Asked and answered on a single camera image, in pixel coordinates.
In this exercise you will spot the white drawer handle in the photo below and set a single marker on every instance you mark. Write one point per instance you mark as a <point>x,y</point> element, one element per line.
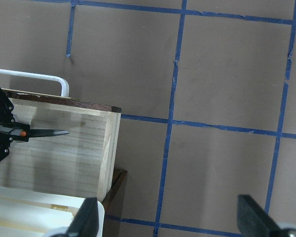
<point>65,88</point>

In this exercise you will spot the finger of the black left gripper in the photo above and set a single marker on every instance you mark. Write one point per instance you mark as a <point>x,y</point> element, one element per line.
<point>14,127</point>
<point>17,138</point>

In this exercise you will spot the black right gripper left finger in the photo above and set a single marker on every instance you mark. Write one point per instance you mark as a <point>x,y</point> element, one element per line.
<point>85,223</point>

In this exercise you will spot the cream plastic tray stack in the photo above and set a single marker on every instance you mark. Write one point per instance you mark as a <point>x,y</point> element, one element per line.
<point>25,213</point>

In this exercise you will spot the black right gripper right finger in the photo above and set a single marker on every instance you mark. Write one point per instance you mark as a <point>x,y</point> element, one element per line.
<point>253,221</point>

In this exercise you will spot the light wood drawer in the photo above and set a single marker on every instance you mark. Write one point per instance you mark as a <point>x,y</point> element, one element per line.
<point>78,164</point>

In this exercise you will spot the dark brown wooden drawer box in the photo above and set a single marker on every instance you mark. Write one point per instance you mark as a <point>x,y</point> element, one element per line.
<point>113,203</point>

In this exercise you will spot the grey orange scissors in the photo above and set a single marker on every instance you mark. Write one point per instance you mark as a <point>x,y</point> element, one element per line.
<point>38,133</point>

